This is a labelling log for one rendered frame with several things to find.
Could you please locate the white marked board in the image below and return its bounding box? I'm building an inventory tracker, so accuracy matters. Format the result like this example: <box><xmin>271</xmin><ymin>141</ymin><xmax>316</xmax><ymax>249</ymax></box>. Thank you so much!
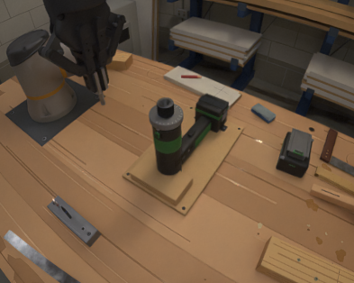
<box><xmin>163</xmin><ymin>65</ymin><xmax>242</xmax><ymax>108</ymax></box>

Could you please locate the tan wooden cradle block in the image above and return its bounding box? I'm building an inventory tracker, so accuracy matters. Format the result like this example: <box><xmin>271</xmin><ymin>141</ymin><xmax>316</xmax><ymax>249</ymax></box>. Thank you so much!
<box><xmin>129</xmin><ymin>143</ymin><xmax>195</xmax><ymax>206</ymax></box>

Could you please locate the black drill chuck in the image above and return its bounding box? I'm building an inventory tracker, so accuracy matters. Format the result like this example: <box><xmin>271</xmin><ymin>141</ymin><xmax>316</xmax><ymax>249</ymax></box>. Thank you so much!
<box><xmin>156</xmin><ymin>96</ymin><xmax>176</xmax><ymax>119</ymax></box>

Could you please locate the tan mounting board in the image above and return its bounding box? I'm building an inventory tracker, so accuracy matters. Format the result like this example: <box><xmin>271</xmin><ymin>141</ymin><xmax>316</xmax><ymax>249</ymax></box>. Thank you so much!
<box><xmin>122</xmin><ymin>121</ymin><xmax>245</xmax><ymax>216</ymax></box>

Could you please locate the black green drill-driver body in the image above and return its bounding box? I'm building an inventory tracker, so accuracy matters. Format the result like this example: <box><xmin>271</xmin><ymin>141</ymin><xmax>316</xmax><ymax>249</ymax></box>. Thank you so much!
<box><xmin>151</xmin><ymin>115</ymin><xmax>213</xmax><ymax>177</ymax></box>

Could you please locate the small wooden block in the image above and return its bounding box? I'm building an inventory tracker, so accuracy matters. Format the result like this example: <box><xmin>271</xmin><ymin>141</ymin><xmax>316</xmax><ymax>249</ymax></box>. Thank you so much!
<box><xmin>106</xmin><ymin>50</ymin><xmax>134</xmax><ymax>73</ymax></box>

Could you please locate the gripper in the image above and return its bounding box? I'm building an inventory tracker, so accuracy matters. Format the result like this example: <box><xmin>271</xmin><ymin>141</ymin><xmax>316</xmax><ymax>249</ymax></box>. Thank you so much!
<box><xmin>37</xmin><ymin>11</ymin><xmax>131</xmax><ymax>94</ymax></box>

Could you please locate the grooved wooden block with screws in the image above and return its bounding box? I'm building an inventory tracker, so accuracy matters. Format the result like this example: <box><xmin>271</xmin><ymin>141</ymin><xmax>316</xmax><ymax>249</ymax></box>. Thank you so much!
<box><xmin>255</xmin><ymin>235</ymin><xmax>354</xmax><ymax>283</ymax></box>

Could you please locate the light wooden offcut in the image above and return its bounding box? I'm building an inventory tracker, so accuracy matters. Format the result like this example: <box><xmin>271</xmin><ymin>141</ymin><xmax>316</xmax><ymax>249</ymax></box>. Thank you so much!
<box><xmin>309</xmin><ymin>183</ymin><xmax>354</xmax><ymax>215</ymax></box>
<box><xmin>314</xmin><ymin>165</ymin><xmax>354</xmax><ymax>200</ymax></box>

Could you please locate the black green drill battery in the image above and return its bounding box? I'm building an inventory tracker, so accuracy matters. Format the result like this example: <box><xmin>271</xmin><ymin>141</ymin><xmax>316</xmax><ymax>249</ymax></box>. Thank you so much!
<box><xmin>195</xmin><ymin>93</ymin><xmax>230</xmax><ymax>133</ymax></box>

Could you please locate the grey torque collar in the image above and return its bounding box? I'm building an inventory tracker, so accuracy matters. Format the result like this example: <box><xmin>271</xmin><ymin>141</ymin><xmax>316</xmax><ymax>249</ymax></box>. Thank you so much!
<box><xmin>148</xmin><ymin>104</ymin><xmax>185</xmax><ymax>132</ymax></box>

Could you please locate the grey screwdriver bit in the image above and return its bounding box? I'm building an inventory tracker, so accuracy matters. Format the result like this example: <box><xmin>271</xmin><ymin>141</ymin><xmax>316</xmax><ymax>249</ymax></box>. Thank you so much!
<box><xmin>95</xmin><ymin>80</ymin><xmax>107</xmax><ymax>106</ymax></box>

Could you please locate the blue sanding block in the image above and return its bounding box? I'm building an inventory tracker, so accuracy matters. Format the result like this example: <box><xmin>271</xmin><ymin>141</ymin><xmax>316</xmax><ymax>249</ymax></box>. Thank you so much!
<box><xmin>250</xmin><ymin>103</ymin><xmax>277</xmax><ymax>124</ymax></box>

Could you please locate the brown handled try square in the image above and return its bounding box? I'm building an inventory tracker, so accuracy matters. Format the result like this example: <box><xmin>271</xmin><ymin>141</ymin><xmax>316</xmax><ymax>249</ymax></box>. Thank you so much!
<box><xmin>319</xmin><ymin>128</ymin><xmax>354</xmax><ymax>183</ymax></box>

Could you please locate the long wooden plank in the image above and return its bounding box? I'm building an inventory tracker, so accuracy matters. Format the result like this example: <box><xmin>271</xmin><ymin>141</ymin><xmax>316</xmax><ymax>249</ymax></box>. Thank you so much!
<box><xmin>204</xmin><ymin>0</ymin><xmax>354</xmax><ymax>39</ymax></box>

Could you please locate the dark grey base sheet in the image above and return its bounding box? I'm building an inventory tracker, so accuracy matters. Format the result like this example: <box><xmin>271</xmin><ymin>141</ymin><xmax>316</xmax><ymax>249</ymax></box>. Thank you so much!
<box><xmin>5</xmin><ymin>78</ymin><xmax>101</xmax><ymax>147</ymax></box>

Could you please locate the blue timber rack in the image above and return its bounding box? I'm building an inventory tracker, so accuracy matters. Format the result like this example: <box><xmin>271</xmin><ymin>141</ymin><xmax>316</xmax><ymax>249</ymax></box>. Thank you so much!
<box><xmin>151</xmin><ymin>0</ymin><xmax>354</xmax><ymax>142</ymax></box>

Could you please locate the grey bit index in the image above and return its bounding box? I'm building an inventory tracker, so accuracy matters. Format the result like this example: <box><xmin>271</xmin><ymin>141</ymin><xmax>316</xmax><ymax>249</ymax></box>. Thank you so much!
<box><xmin>46</xmin><ymin>195</ymin><xmax>102</xmax><ymax>248</ymax></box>

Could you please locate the steel ruler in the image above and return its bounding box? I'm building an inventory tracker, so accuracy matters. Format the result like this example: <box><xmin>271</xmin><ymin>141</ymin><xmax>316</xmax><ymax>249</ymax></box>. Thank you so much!
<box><xmin>3</xmin><ymin>229</ymin><xmax>81</xmax><ymax>283</ymax></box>

